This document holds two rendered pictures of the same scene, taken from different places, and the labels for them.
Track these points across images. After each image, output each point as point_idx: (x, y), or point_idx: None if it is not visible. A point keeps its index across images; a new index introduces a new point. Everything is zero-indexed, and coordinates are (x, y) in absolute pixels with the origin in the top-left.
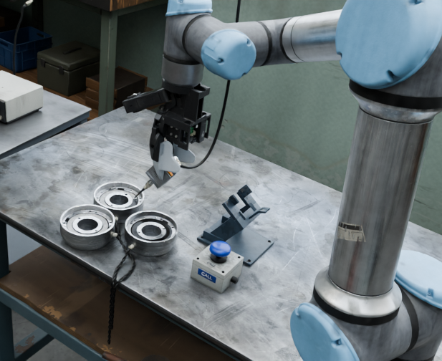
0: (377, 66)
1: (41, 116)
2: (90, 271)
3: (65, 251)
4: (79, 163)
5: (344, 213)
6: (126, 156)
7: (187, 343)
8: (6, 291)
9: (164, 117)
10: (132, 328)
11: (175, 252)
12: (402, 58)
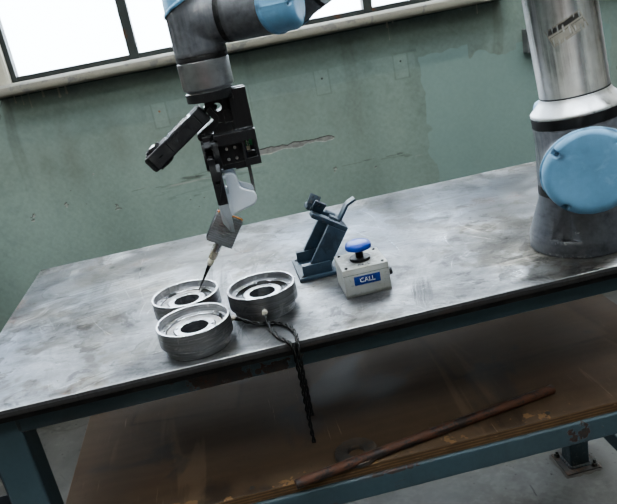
0: None
1: None
2: (247, 364)
3: (199, 366)
4: (77, 322)
5: (554, 14)
6: (117, 292)
7: (349, 418)
8: None
9: (216, 139)
10: (283, 450)
11: (301, 298)
12: None
